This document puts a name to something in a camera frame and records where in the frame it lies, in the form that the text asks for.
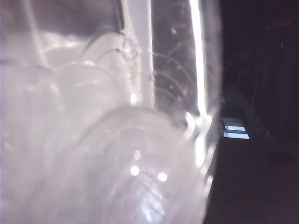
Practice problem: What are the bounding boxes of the clear plastic water bottle red label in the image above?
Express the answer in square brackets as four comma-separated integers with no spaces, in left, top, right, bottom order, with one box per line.
[0,0,222,224]

